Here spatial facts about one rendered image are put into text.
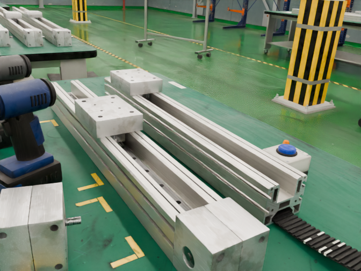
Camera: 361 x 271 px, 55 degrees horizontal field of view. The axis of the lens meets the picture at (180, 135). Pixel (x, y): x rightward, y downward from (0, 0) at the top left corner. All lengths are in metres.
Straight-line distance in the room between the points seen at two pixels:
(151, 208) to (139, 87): 0.55
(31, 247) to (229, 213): 0.28
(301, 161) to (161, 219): 0.38
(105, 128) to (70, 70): 1.55
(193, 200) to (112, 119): 0.27
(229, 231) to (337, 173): 0.48
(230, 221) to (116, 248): 0.20
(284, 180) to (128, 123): 0.35
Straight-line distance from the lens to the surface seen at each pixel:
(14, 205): 0.56
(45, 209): 0.54
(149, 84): 1.07
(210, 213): 0.52
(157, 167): 0.70
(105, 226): 0.65
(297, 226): 0.68
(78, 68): 2.31
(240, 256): 0.50
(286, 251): 0.64
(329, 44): 3.94
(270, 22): 7.08
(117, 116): 0.77
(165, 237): 0.57
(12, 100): 0.67
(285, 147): 0.82
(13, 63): 0.93
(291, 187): 0.69
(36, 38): 2.35
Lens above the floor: 1.18
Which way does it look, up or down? 24 degrees down
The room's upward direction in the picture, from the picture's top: 3 degrees clockwise
